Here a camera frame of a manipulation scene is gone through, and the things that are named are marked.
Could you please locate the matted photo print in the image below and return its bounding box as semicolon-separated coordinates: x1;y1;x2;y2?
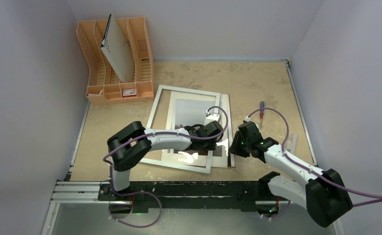
161;91;229;168

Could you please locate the white picture frame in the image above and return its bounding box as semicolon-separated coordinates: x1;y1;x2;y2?
141;85;220;174

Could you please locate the blue handled screwdriver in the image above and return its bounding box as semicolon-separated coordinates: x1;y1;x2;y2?
260;101;264;120

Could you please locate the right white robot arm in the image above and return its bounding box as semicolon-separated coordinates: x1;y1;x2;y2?
229;121;353;228

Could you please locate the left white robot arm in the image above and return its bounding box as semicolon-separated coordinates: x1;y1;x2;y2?
103;121;224;200

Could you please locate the clear plastic screwdriver packaging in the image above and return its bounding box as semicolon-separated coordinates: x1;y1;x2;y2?
286;134;299;155

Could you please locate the small red white box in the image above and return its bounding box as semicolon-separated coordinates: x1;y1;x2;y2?
122;89;137;97

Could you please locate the orange plastic file organizer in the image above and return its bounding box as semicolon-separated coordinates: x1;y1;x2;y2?
76;15;154;106

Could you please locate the white board in organizer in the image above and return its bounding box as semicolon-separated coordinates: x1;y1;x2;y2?
100;14;135;83

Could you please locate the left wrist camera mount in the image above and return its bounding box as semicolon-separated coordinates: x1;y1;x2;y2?
204;110;221;125

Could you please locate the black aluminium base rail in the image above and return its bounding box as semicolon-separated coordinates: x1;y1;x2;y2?
49;180;337;215

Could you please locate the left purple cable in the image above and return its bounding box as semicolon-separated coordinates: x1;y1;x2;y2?
102;106;229;195

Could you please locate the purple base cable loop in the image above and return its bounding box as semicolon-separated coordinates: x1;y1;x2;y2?
109;188;165;228

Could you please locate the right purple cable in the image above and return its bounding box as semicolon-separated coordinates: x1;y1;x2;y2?
245;108;382;208

